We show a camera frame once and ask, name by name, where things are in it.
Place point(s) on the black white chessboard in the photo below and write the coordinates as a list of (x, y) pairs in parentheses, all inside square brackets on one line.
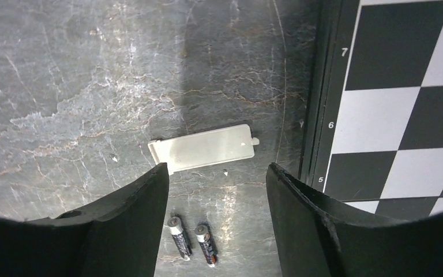
[(374, 125)]

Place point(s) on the aaa battery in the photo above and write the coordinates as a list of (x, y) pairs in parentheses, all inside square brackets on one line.
[(204, 238), (180, 239)]

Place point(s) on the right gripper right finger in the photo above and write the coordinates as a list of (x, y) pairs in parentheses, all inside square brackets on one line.
[(317, 235)]

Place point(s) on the AAA battery middle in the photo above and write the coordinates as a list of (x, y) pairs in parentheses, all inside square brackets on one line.
[(180, 239)]

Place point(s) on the AAA battery right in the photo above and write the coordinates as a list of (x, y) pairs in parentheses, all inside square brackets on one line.
[(204, 238)]

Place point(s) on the white battery cover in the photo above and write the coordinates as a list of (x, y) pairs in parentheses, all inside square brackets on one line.
[(205, 148)]

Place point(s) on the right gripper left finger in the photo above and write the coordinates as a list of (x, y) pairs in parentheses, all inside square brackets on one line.
[(116, 235)]

